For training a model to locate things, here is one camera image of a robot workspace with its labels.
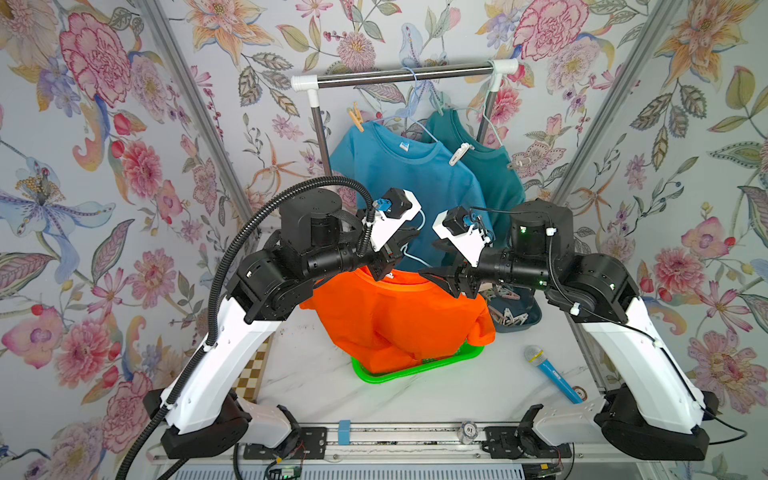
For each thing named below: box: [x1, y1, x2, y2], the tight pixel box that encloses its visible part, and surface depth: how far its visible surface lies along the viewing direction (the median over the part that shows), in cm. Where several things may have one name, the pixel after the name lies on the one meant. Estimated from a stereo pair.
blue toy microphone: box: [524, 345, 583, 404], surface depth 86 cm
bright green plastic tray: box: [352, 342, 485, 384], surface depth 80 cm
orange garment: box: [301, 266, 496, 373], surface depth 62 cm
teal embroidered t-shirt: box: [423, 109, 525, 247], surface depth 70 cm
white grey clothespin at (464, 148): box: [449, 142, 475, 166], surface depth 66 cm
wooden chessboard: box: [232, 332, 274, 403], surface depth 84 cm
